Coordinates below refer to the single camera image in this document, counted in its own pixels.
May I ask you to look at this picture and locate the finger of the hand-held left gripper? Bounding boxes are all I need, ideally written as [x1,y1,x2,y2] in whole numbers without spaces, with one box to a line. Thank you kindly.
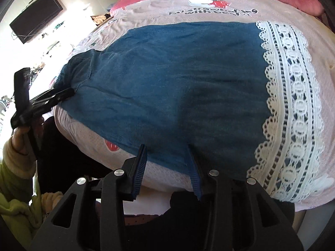
[29,88,75,116]

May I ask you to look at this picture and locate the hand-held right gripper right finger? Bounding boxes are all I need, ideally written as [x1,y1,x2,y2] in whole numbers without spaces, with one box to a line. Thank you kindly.
[187,145,304,251]

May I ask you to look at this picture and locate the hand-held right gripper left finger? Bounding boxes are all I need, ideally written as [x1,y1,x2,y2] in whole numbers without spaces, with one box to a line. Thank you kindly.
[29,144,147,251]

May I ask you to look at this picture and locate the blue denim pants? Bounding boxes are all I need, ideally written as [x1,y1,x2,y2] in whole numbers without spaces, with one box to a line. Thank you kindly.
[54,21,330,202]

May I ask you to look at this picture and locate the person's left forearm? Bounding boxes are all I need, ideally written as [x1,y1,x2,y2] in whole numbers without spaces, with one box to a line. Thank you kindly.
[0,137,64,243]

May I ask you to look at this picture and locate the person's left hand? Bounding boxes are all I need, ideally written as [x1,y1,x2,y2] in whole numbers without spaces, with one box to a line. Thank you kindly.
[11,118,45,158]

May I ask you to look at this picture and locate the person's dark clothing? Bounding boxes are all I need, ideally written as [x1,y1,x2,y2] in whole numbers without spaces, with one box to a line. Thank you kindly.
[34,115,296,251]

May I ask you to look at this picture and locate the brown floral cloth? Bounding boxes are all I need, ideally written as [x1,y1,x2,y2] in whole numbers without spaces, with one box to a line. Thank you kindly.
[91,13,112,24]

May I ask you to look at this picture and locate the pink printed bed sheet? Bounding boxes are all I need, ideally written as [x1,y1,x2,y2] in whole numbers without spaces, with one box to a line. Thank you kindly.
[51,0,335,212]

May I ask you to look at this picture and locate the black wall television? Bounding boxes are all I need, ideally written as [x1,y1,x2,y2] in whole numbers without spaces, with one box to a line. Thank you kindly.
[9,0,63,45]

